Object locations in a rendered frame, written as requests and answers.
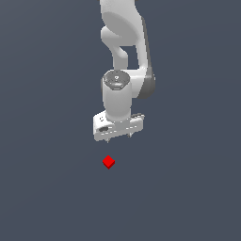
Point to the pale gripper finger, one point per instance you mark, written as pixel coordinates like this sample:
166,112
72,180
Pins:
130,135
108,141

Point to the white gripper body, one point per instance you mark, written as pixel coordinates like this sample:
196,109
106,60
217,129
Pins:
117,127

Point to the red cube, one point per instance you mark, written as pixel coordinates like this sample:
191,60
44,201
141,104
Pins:
108,161

